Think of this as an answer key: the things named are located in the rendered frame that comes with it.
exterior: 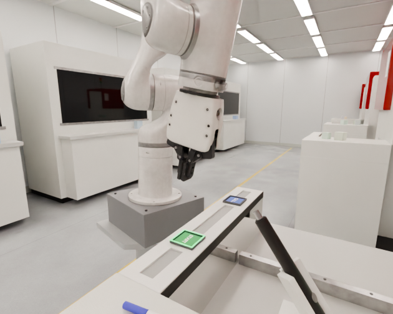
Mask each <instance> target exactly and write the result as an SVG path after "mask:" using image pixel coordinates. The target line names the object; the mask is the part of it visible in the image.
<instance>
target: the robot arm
mask: <svg viewBox="0 0 393 314"><path fill-rule="evenodd" d="M241 5H242V0H190V4H187V3H184V2H182V1H180V0H140V8H141V18H142V38H141V42H140V47H139V50H138V52H137V55H136V57H135V59H134V61H133V63H132V65H131V66H130V68H129V70H128V72H127V74H126V76H125V78H124V80H123V82H122V86H121V97H122V101H123V102H124V104H125V105H126V106H128V107H129V108H131V109H134V110H148V111H162V115H161V116H160V117H159V118H158V119H156V120H154V121H151V122H149V123H146V124H144V125H142V126H141V127H140V128H139V130H138V188H137V189H134V190H132V191H131V192H129V200H130V201H132V202H134V203H136V204H141V205H146V206H160V205H166V204H171V203H173V202H177V201H178V200H180V199H181V197H182V192H181V191H180V190H178V189H176V188H173V187H172V166H173V148H174V149H175V151H176V153H177V159H178V160H179V163H178V170H177V173H178V175H177V179H179V180H180V179H181V180H182V181H183V182H184V181H186V180H189V179H191V178H192V176H193V174H194V170H195V163H196V162H197V161H198V160H200V159H202V158H203V159H212V158H214V157H215V149H217V148H218V147H219V144H220V139H221V131H222V126H223V112H224V99H220V96H219V95H217V92H220V93H223V91H224V90H226V89H227V88H228V84H227V83H225V82H226V76H227V73H228V67H229V64H230V58H231V53H232V49H233V43H234V40H235V34H236V28H237V25H238V19H239V16H240V11H241ZM166 54H173V55H178V56H180V57H181V66H180V73H179V77H178V76H173V75H161V74H151V73H150V69H151V67H152V65H153V64H154V63H155V62H156V61H158V60H159V59H161V58H162V57H164V56H165V55H166Z"/></svg>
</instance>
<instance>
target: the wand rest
mask: <svg viewBox="0 0 393 314"><path fill-rule="evenodd" d="M293 261H294V263H295V264H296V266H297V268H298V270H299V271H300V273H301V275H302V276H303V278H304V279H305V281H306V283H307V284H308V286H309V288H310V289H311V291H312V292H313V293H315V294H316V296H317V299H318V302H319V304H320V306H321V308H322V309H323V311H324V312H325V314H333V313H332V311H331V309H330V308H329V306H328V305H327V303H326V301H325V299H324V298H323V296H322V295H321V293H320V291H319V289H318V288H317V286H316V284H315V283H314V281H313V279H312V278H311V276H310V274H309V273H308V271H307V270H306V268H305V266H304V264H303V263H302V261H301V259H300V258H298V257H296V258H295V259H293ZM278 277H279V279H280V281H281V283H282V284H283V286H284V288H285V289H286V291H287V293H288V295H289V296H290V298H291V300H292V301H293V303H292V302H289V301H287V300H283V302H282V304H281V308H280V310H279V313H278V314H315V312H314V311H313V309H312V308H311V306H310V304H309V302H308V301H307V299H306V297H305V296H304V293H303V292H302V290H301V289H300V287H299V285H298V283H297V282H296V280H295V279H294V277H292V276H290V275H288V274H286V273H285V272H284V270H283V269H282V268H280V273H279V274H278Z"/></svg>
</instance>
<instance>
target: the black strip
mask: <svg viewBox="0 0 393 314"><path fill-rule="evenodd" d="M262 198H263V192H262V193H261V194H260V195H259V196H258V197H257V198H256V199H255V200H254V201H253V202H252V203H251V204H250V205H249V206H248V207H247V208H246V209H245V210H244V211H243V212H242V213H241V214H240V215H239V216H238V217H237V218H236V219H235V220H234V221H233V222H232V223H231V224H230V225H229V226H228V227H227V228H226V229H225V230H224V231H223V232H222V233H221V234H220V235H219V236H218V237H217V238H216V239H215V240H214V241H213V242H212V243H211V244H210V245H209V246H208V247H207V248H206V249H205V250H204V251H203V252H202V253H201V254H200V255H199V256H198V257H197V258H196V259H195V260H194V261H193V262H192V263H191V264H190V265H189V266H188V267H187V268H186V269H185V270H184V271H183V272H182V273H181V274H180V275H179V276H178V277H177V278H176V279H175V280H174V281H173V282H172V283H171V284H170V285H169V286H168V287H167V288H166V289H165V290H164V291H163V292H162V293H161V295H163V296H164V297H167V298H169V297H170V296H171V295H172V294H173V293H174V291H175V290H176V289H177V288H178V287H179V286H180V285H181V284H182V283H183V282H184V281H185V280H186V279H187V278H188V277H189V276H190V275H191V274H192V273H193V271H194V270H195V269H196V268H197V267H198V266H199V265H200V264H201V263H202V262H203V261H204V260H205V259H206V258H207V257H208V256H209V255H210V254H211V252H212V251H213V250H214V249H215V248H216V247H217V246H218V245H219V244H220V242H221V241H222V240H223V239H224V238H225V237H226V236H227V235H228V234H229V233H230V232H231V231H232V230H233V229H234V228H235V227H236V226H237V225H238V224H239V222H240V221H241V220H242V219H243V218H244V217H245V216H246V215H247V214H248V213H249V212H250V211H251V210H252V208H254V207H255V206H256V205H257V203H258V202H259V201H260V200H261V199H262Z"/></svg>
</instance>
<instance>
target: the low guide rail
mask: <svg viewBox="0 0 393 314"><path fill-rule="evenodd" d="M239 264H240V265H243V266H245V267H249V268H251V269H255V270H257V271H260V272H263V273H266V274H269V275H272V276H275V277H278V274H279V273H280V268H282V267H281V266H280V264H279V262H275V261H273V260H269V259H266V258H263V257H259V256H257V255H253V254H249V253H247V252H243V251H241V252H240V254H239ZM308 273H309V274H310V276H311V278H312V279H313V281H314V283H315V284H316V286H317V288H318V289H319V291H320V292H321V293H325V294H327V295H330V296H333V297H336V298H339V299H341V300H345V301H347V302H351V303H353V304H356V305H359V306H362V307H365V308H368V309H371V310H374V311H376V312H379V313H383V314H393V298H391V297H387V296H385V295H381V294H378V293H375V292H371V291H368V290H365V289H363V288H359V287H355V286H353V285H349V284H346V283H343V282H339V281H337V280H333V279H330V278H327V277H323V276H320V275H317V274H314V273H311V272H308ZM278 278H279V277H278Z"/></svg>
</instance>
